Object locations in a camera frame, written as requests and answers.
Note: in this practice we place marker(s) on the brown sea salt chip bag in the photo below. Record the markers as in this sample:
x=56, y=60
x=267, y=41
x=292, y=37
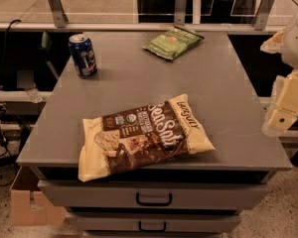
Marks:
x=140, y=137

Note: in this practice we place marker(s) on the blue soda can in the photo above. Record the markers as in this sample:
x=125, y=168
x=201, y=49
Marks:
x=83, y=55

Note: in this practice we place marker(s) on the lower grey drawer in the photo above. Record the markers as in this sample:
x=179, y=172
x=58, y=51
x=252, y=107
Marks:
x=146, y=222

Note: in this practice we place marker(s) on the upper grey drawer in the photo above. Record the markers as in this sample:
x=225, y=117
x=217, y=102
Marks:
x=153, y=195

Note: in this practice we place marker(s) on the metal window railing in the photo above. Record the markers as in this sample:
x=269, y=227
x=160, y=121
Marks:
x=242, y=16

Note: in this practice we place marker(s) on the green chip bag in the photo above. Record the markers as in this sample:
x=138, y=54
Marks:
x=173, y=43

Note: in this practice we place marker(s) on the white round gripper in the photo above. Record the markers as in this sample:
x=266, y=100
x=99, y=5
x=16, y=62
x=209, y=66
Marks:
x=296, y=42

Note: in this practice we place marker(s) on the grey drawer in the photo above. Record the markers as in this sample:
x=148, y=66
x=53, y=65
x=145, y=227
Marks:
x=146, y=222
x=153, y=195

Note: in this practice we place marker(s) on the clear plastic water bottle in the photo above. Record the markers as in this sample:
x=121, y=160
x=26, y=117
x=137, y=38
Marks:
x=34, y=94

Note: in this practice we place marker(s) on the cardboard box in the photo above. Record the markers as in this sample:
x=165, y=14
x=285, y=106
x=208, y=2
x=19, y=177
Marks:
x=29, y=206

